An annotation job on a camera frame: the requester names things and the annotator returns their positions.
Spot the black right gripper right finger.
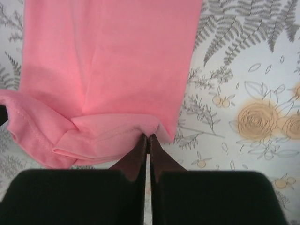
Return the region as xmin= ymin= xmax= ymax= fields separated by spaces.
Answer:
xmin=149 ymin=135 xmax=287 ymax=225

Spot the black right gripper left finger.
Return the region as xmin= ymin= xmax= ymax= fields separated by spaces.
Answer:
xmin=0 ymin=135 xmax=147 ymax=225

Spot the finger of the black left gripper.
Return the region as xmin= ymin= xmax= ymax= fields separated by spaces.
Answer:
xmin=0 ymin=105 xmax=8 ymax=126

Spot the pink polo shirt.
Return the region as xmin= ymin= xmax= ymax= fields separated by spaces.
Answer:
xmin=0 ymin=0 xmax=203 ymax=168

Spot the floral patterned table mat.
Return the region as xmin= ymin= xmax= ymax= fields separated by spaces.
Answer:
xmin=0 ymin=0 xmax=300 ymax=225

